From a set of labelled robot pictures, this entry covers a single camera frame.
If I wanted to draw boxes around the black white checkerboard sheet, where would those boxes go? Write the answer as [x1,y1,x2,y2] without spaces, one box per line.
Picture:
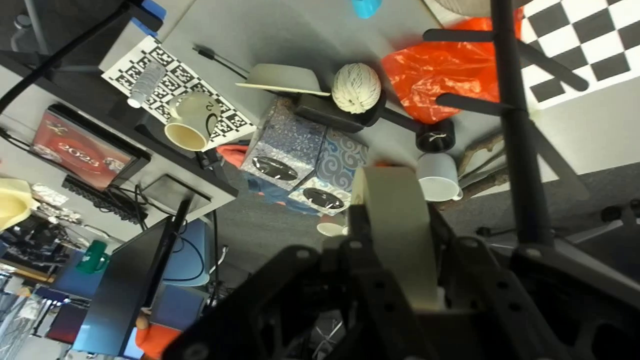
[517,0,640,106]

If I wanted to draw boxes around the blue tape piece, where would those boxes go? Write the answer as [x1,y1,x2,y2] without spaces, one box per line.
[138,0,168,24]

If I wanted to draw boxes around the orange plastic bag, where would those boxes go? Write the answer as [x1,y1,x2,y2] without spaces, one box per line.
[380,15,525,127]

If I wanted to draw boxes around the beige mug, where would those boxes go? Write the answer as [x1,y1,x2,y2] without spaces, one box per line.
[162,90,220,155]

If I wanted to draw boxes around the small turquoise object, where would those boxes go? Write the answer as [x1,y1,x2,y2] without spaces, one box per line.
[349,0,383,22]

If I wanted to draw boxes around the blue office chair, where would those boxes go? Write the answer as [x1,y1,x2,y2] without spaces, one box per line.
[162,217,216,291]

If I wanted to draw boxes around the black framed red screen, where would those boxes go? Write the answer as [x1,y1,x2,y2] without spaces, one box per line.
[27,102,154,194]

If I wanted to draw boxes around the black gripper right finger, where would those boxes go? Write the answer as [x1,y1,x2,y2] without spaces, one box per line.
[427,207,535,360]

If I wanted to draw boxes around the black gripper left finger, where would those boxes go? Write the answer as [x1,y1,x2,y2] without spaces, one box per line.
[346,203,429,360]

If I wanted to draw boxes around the AprilTag marker sheet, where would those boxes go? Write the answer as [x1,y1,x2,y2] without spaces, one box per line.
[98,35,260,155]

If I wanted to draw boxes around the red orange cloth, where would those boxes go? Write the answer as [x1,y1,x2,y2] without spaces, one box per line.
[214,143,249,170]

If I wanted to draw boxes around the white textured ball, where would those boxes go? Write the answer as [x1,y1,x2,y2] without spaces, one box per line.
[330,60,383,117]

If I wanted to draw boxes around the white plastic cup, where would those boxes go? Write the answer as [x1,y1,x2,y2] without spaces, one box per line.
[413,150,464,204]

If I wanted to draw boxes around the blue patterned tissue box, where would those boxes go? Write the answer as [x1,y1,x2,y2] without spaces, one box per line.
[238,96,369,218]

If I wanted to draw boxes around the silver foil patch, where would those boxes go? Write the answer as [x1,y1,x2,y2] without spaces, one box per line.
[128,62,166,105]

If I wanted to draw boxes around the black measuring scoop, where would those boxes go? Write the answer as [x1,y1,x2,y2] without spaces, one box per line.
[293,92,459,155]

